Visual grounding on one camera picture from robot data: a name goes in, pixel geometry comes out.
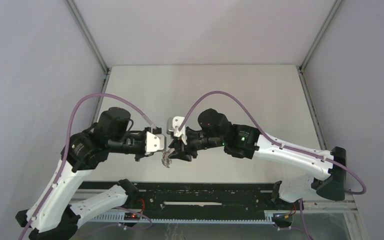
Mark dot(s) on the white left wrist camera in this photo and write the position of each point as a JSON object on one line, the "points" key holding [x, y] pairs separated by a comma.
{"points": [[155, 143]]}

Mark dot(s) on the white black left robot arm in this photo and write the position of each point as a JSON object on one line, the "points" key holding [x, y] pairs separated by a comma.
{"points": [[54, 216]]}

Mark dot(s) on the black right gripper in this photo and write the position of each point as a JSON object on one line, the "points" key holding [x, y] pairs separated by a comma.
{"points": [[182, 151]]}

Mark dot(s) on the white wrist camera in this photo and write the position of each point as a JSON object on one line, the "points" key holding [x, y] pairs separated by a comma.
{"points": [[155, 143], [173, 128]]}

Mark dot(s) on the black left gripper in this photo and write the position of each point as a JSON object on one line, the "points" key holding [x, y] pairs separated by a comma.
{"points": [[143, 154]]}

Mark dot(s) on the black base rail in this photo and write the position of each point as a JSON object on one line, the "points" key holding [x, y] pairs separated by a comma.
{"points": [[211, 201]]}

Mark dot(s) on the red-handled metal key holder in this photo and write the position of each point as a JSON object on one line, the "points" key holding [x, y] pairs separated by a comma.
{"points": [[168, 156]]}

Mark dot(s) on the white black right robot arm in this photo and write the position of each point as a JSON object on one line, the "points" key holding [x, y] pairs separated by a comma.
{"points": [[324, 169]]}

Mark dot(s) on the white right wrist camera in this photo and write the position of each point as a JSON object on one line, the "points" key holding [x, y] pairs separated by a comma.
{"points": [[173, 128]]}

